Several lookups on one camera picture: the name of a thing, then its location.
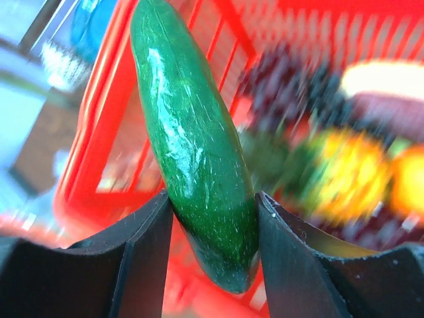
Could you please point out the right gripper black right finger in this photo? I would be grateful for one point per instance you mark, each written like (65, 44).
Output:
(308, 273)

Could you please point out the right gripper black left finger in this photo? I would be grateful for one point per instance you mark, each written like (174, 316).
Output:
(119, 272)

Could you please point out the red plastic shopping basket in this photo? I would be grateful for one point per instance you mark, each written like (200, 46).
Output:
(231, 33)

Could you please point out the toy cucumber green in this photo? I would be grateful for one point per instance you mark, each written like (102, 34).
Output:
(196, 146)

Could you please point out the toy dark grapes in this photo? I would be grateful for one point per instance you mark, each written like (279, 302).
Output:
(283, 91)

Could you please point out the toy red grapes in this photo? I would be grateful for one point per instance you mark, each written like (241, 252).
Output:
(381, 232)

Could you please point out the toy pineapple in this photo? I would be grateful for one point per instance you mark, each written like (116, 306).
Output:
(338, 175)

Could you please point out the toy orange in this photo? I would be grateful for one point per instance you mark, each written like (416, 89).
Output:
(406, 196)

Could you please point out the toy meat slice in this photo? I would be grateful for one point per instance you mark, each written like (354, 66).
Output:
(388, 91)

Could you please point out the teal scalloped plate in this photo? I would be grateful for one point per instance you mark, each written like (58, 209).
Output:
(89, 24)

